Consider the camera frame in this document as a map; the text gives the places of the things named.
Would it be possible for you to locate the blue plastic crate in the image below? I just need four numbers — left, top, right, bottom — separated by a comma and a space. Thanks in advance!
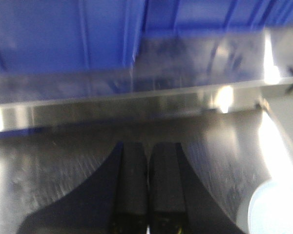
0, 0, 145, 74
138, 0, 293, 56

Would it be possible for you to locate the light blue plate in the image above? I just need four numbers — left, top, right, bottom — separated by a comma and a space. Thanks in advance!
248, 181, 293, 234

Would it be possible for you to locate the blue plastic crate left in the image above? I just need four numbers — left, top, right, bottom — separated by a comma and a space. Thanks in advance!
0, 0, 145, 74

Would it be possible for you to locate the blue plastic crate middle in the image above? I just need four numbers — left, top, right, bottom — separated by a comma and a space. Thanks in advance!
138, 0, 293, 56

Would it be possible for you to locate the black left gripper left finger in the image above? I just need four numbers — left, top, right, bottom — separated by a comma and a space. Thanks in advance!
17, 142, 148, 234

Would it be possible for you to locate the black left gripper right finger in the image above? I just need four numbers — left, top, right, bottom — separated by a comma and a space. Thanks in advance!
149, 142, 242, 234

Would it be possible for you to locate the stainless steel shelf rail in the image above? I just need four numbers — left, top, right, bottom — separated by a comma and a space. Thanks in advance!
0, 76, 293, 132

